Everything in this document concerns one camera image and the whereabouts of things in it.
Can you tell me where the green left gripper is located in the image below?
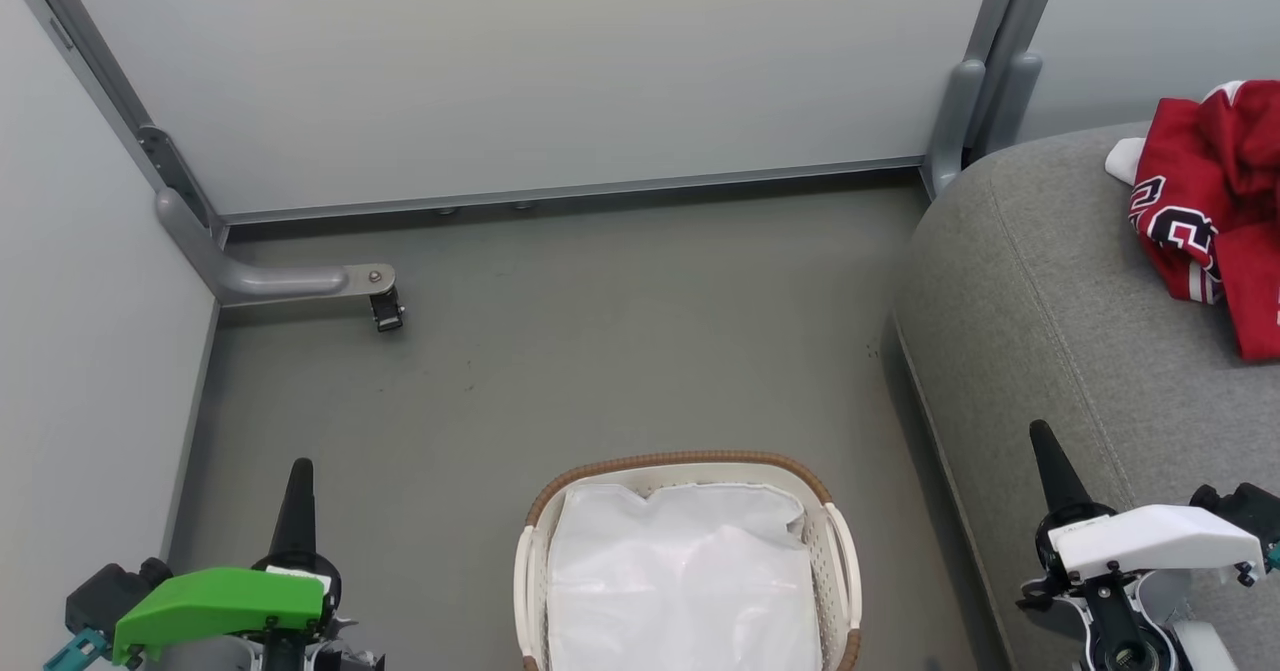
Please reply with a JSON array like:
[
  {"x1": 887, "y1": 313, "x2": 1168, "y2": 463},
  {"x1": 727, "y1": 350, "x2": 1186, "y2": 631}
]
[{"x1": 111, "y1": 457, "x2": 343, "y2": 668}]

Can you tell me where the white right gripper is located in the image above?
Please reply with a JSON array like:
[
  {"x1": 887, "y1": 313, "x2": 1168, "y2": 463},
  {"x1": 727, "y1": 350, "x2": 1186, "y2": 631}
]
[{"x1": 1028, "y1": 418, "x2": 1267, "y2": 585}]

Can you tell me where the red jersey black lettering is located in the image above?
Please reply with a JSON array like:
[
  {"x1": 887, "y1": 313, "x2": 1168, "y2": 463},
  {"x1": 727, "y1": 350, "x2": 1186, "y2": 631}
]
[{"x1": 1104, "y1": 79, "x2": 1280, "y2": 304}]

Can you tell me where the white woven-rim laundry basket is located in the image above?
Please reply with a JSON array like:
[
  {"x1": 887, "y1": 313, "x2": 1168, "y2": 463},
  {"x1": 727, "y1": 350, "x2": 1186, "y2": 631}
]
[{"x1": 513, "y1": 450, "x2": 864, "y2": 671}]

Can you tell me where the white cloth basket liner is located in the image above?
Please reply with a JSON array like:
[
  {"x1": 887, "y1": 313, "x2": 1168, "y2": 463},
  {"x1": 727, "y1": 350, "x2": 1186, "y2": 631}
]
[{"x1": 546, "y1": 481, "x2": 824, "y2": 671}]

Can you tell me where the grey fabric sofa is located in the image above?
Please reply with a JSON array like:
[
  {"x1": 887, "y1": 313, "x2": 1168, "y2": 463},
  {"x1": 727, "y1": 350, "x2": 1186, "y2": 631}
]
[{"x1": 892, "y1": 121, "x2": 1280, "y2": 671}]

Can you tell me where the grey partition foot with caster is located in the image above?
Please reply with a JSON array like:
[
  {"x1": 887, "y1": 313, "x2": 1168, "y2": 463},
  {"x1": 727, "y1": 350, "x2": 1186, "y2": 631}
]
[{"x1": 138, "y1": 125, "x2": 407, "y2": 334}]

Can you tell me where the teal left camera cable plug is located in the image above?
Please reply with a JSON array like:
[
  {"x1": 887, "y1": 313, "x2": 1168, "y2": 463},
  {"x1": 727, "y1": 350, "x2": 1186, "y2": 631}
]
[{"x1": 43, "y1": 628, "x2": 113, "y2": 671}]

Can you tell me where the grey partition post beside sofa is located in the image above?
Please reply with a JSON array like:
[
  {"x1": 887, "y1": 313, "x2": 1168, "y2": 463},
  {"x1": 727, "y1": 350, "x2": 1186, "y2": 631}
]
[{"x1": 920, "y1": 0, "x2": 1073, "y2": 200}]

